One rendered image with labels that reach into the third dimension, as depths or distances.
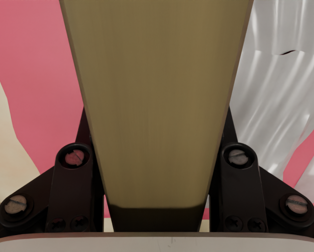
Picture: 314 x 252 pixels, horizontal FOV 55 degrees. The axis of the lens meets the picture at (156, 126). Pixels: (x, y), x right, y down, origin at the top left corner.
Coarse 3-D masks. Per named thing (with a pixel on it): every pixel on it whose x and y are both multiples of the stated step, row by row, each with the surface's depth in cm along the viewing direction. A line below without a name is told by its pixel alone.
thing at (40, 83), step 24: (0, 48) 17; (24, 48) 17; (48, 48) 17; (0, 72) 18; (24, 72) 18; (48, 72) 18; (72, 72) 18; (24, 96) 19; (48, 96) 19; (72, 96) 19; (24, 120) 21; (48, 120) 21; (72, 120) 21; (24, 144) 23; (48, 144) 23; (312, 144) 23; (48, 168) 25; (288, 168) 25; (312, 168) 25; (312, 192) 28
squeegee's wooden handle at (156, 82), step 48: (96, 0) 4; (144, 0) 4; (192, 0) 4; (240, 0) 4; (96, 48) 5; (144, 48) 5; (192, 48) 5; (240, 48) 5; (96, 96) 5; (144, 96) 5; (192, 96) 5; (96, 144) 7; (144, 144) 6; (192, 144) 6; (144, 192) 8; (192, 192) 8
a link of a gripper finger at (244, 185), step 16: (240, 144) 10; (224, 160) 9; (240, 160) 10; (256, 160) 9; (224, 176) 9; (240, 176) 9; (256, 176) 9; (224, 192) 9; (240, 192) 9; (256, 192) 9; (224, 208) 8; (240, 208) 8; (256, 208) 8; (224, 224) 8; (240, 224) 8; (256, 224) 8
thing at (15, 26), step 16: (0, 0) 15; (16, 0) 15; (32, 0) 15; (48, 0) 15; (0, 16) 15; (16, 16) 15; (32, 16) 15; (48, 16) 15; (0, 32) 16; (16, 32) 16; (32, 32) 16; (48, 32) 16; (64, 32) 16
